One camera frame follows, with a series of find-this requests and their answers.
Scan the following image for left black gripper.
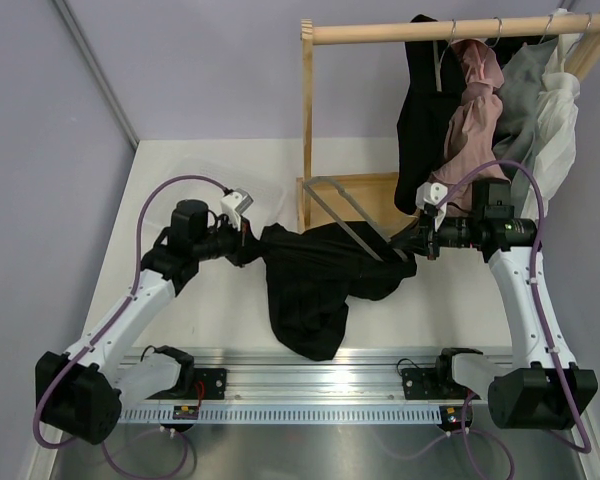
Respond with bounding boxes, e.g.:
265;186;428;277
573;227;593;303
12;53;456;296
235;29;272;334
193;213;269;268

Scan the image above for black pleated skirt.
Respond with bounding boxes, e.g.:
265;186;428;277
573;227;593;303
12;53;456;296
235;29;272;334
260;222;417;361

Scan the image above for metal skirt hanger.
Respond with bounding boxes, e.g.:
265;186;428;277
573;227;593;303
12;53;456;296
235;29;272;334
298;173;417;261

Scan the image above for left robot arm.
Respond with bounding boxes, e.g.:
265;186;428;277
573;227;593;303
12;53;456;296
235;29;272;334
33;189;253;448

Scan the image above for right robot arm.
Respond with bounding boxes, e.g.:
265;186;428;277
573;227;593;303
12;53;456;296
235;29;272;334
392;178;598;431

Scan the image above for white plastic basket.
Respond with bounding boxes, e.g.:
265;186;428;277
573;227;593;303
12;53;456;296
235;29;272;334
173;156;286;228

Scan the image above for wooden clothes rack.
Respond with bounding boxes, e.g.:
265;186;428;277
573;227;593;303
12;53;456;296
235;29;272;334
296;12;600;231

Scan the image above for pink hanging garment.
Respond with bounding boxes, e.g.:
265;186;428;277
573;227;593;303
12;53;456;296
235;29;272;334
431;39;504;187

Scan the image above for black hanging garment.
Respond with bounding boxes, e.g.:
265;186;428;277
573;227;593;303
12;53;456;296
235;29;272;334
394;32;466;215

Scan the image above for grey hanging garment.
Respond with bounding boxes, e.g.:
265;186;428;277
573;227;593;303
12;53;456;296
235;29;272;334
492;37;559;191

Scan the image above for white hanging garment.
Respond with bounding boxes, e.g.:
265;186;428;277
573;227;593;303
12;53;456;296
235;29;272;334
529;34;580;207

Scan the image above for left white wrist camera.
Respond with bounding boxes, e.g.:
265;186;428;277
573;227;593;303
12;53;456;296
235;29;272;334
220;189;254;230

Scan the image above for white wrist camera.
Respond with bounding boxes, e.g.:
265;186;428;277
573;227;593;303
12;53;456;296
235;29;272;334
220;189;254;230
415;182;448;230

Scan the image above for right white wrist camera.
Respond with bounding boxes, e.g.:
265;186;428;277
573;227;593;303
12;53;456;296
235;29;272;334
415;182;448;230

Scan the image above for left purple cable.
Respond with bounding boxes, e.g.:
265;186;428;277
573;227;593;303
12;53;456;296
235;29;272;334
32;174;231;476

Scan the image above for aluminium mounting rail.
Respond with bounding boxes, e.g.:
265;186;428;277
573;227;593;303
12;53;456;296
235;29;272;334
141;348;480;399

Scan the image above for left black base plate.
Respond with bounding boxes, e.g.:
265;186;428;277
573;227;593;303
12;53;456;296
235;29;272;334
150;368;228;401

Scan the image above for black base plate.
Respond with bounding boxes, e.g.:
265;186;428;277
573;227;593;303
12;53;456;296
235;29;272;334
150;368;228;401
400;367;466;400

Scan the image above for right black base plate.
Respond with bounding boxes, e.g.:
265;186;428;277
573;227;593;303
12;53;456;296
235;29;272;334
400;367;466;400

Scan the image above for white slotted cable duct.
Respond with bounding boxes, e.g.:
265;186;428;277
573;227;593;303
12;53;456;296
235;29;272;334
119;404;442;425

